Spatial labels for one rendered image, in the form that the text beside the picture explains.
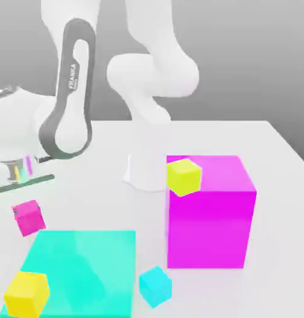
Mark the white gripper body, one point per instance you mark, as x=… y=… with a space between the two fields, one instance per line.
x=23 y=183

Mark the small pink cube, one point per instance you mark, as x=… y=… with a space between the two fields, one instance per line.
x=29 y=218

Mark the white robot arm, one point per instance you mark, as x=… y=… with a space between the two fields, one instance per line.
x=72 y=119

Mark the small lime yellow cube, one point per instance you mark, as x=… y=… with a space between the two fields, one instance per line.
x=183 y=177

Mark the small cyan cube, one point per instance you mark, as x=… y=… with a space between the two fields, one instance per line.
x=155 y=287

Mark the large turquoise box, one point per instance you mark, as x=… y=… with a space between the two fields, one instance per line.
x=87 y=268

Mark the large magenta box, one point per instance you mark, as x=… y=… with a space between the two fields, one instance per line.
x=211 y=223

